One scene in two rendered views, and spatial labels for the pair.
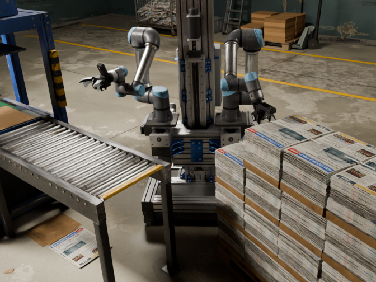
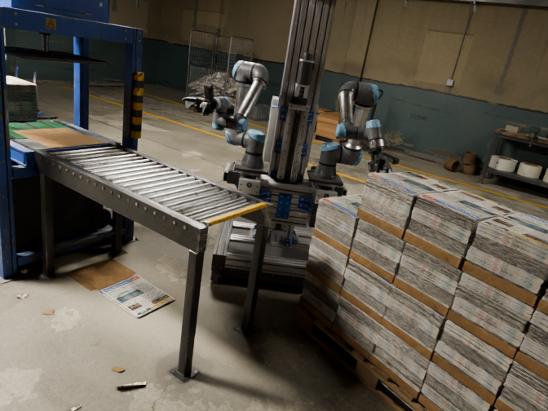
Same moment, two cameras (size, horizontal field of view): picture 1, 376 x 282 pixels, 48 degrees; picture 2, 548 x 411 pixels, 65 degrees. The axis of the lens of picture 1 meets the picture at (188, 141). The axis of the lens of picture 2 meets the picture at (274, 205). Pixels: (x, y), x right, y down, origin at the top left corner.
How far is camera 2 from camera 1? 0.65 m
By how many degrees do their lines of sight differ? 11
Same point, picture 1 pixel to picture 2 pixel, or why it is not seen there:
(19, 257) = (61, 298)
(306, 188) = (441, 236)
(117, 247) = (181, 300)
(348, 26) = (395, 135)
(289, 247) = (404, 305)
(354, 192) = (508, 238)
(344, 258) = (479, 314)
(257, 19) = not seen: hidden behind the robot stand
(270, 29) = (323, 125)
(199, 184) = (274, 246)
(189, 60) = (293, 107)
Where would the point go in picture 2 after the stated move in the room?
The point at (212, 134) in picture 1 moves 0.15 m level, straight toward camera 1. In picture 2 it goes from (304, 189) to (307, 196)
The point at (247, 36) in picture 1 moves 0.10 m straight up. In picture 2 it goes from (364, 89) to (368, 72)
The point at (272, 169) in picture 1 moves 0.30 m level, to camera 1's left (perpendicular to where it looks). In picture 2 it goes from (397, 218) to (335, 211)
